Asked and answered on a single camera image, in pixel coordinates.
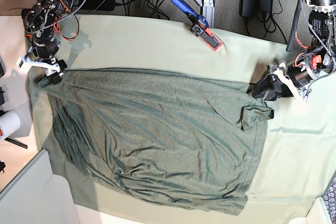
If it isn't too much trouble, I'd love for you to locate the white paper roll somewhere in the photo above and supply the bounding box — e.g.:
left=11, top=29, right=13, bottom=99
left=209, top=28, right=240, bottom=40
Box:
left=0, top=111, right=21, bottom=141

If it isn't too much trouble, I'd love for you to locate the green T-shirt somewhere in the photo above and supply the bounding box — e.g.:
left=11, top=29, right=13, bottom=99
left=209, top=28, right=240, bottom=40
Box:
left=38, top=68, right=274, bottom=216

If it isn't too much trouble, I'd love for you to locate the black power adapter left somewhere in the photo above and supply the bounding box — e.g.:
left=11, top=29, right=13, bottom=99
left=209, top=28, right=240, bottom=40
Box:
left=81, top=0, right=117, bottom=11

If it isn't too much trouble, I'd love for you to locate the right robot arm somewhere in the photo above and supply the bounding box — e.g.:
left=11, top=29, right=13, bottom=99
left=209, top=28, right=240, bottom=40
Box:
left=17, top=0, right=80, bottom=84

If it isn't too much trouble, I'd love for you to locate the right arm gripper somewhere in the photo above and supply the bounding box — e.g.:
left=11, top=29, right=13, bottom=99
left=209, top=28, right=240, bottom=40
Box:
left=44, top=60, right=67, bottom=84

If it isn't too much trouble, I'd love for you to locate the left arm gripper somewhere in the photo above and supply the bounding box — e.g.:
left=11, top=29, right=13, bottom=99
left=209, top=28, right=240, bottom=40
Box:
left=251, top=72, right=293, bottom=101

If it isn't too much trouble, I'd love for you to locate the black stick on table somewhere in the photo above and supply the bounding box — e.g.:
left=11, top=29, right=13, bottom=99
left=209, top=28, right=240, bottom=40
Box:
left=5, top=138, right=28, bottom=149

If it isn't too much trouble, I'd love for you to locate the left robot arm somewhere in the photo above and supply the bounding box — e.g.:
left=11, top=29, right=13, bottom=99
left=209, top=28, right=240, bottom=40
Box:
left=251, top=0, right=335, bottom=101

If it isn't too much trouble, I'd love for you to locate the blue orange clamp on cloth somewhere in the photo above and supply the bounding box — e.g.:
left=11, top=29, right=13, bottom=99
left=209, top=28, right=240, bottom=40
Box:
left=171, top=0, right=223, bottom=51

